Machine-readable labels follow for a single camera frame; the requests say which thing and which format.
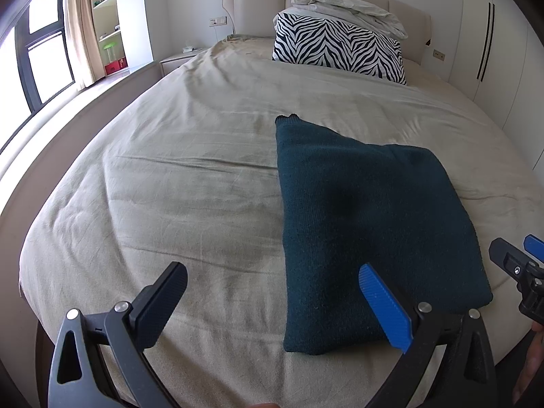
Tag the zebra print pillow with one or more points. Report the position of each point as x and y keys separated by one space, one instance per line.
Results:
x=331 y=42

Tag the folded white duvet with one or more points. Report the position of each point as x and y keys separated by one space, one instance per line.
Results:
x=340 y=4

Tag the white wall shelf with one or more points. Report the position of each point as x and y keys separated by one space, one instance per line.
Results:
x=106 y=19

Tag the bed with beige sheet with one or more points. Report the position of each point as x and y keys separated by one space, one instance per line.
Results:
x=170 y=178

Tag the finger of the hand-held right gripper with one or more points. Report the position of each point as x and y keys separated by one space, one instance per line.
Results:
x=505 y=255
x=534 y=245

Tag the beige curtain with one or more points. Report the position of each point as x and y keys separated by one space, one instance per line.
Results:
x=83 y=29

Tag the beige padded headboard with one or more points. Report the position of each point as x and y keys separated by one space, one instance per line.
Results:
x=255 y=4

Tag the plain wall socket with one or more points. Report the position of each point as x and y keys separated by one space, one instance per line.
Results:
x=439 y=54

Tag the teal knit sweater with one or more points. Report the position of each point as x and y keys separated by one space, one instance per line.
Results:
x=361 y=221

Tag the person's right hand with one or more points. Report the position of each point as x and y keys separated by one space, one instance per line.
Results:
x=529 y=363

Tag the red box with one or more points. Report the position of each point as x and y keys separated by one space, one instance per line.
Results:
x=115 y=67

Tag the beige nightstand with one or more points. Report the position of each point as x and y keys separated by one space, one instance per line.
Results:
x=174 y=61

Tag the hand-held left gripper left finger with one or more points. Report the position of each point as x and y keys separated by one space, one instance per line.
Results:
x=163 y=297

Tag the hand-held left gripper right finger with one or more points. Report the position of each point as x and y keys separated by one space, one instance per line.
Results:
x=384 y=308

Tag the dark framed window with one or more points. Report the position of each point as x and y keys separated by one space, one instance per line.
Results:
x=46 y=63

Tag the white wardrobe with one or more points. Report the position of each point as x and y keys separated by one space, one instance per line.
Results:
x=505 y=29

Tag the green lidded container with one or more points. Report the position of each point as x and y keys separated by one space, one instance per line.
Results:
x=109 y=50

